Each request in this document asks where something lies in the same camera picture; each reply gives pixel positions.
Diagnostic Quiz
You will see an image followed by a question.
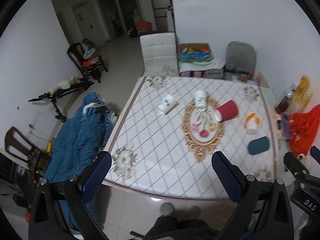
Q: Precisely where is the white bamboo print paper cup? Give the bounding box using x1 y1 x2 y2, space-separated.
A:
157 94 177 115

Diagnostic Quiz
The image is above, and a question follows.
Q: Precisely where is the dark teal cup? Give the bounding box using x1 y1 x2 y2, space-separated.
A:
248 137 270 155

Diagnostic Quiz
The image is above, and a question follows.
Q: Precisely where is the orange and white paper cup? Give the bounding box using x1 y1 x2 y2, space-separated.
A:
244 113 260 135

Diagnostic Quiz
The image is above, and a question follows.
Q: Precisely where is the red ribbed paper cup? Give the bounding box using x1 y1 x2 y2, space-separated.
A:
214 100 239 122

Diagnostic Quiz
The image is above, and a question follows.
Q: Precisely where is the white enamel mug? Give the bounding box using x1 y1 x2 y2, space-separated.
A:
297 154 312 171

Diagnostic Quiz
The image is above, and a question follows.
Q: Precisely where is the red plastic bag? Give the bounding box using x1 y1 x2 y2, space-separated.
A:
288 105 319 157

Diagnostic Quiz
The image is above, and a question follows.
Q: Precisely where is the dark liquid bottle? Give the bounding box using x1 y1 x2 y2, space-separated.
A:
274 87 296 114

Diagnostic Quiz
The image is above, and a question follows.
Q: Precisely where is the yellow snack bag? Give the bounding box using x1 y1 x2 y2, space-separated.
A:
291 75 313 113

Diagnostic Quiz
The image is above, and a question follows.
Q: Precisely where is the dark wooden chair near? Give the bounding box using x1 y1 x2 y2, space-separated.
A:
1 126 51 181

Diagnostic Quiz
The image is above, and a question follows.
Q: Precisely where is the dark wooden chair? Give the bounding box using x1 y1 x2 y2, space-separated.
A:
67 42 108 83
1 126 51 181

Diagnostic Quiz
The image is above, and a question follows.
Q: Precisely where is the blue quilted blanket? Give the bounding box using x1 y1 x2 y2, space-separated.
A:
44 92 116 231

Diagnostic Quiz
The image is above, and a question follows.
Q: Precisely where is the patterned white tablecloth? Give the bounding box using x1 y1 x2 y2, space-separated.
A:
104 77 276 200

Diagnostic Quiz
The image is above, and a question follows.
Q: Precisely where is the grey padded chair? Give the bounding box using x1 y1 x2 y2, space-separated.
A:
224 41 257 80

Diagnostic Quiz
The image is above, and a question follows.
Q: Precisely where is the black tripod stand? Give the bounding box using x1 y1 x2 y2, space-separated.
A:
28 76 94 123

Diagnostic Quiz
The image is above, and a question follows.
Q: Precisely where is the dark wooden chair far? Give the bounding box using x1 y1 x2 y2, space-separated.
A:
67 42 108 83

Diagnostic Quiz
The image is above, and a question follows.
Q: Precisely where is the cardboard box with items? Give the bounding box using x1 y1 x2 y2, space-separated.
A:
178 43 213 63

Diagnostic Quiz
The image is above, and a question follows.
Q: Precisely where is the white padded chair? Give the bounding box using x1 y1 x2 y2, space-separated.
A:
139 32 179 77

